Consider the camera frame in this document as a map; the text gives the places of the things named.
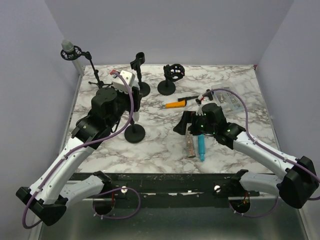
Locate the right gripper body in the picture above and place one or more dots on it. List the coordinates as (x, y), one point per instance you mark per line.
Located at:
(199, 126)

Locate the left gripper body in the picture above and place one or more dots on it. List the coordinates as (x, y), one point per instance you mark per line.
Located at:
(134, 90)

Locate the round-base clip stand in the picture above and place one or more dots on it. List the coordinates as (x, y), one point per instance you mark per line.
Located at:
(136, 66)

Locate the blue toy microphone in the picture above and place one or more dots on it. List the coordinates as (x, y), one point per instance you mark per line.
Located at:
(201, 147)

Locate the glitter silver-head microphone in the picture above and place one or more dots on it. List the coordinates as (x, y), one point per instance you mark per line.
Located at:
(190, 146)

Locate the round-base shock-mount stand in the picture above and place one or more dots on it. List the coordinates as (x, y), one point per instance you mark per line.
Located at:
(172, 73)

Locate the white microphone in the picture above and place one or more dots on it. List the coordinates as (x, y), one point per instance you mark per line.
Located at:
(71, 53)
(136, 116)

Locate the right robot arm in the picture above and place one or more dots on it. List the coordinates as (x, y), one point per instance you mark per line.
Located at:
(293, 179)

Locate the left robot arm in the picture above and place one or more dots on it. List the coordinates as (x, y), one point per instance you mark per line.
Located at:
(112, 111)

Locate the white microphone on tripod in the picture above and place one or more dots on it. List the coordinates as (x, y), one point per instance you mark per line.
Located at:
(71, 53)

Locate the clear plastic screw box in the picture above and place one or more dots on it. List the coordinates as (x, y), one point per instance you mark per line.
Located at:
(229, 102)

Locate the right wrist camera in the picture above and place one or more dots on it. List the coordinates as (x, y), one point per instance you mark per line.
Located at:
(199, 100)

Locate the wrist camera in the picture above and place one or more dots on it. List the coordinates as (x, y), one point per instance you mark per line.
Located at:
(199, 100)
(123, 81)

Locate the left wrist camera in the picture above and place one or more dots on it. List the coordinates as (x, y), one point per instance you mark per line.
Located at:
(123, 81)

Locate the black front mounting rail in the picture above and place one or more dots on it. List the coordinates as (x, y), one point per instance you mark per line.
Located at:
(181, 190)

